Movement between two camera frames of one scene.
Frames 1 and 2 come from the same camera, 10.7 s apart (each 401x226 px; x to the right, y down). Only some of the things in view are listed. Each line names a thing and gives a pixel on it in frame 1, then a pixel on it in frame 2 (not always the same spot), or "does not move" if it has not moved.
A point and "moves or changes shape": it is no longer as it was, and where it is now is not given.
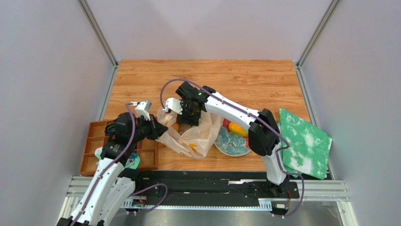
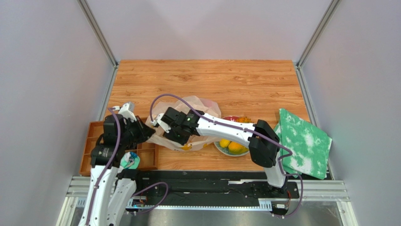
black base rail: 211,185 does not move
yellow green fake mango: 236,129 moves or changes shape
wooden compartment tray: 147,150 does not move
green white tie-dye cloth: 309,147 does not move
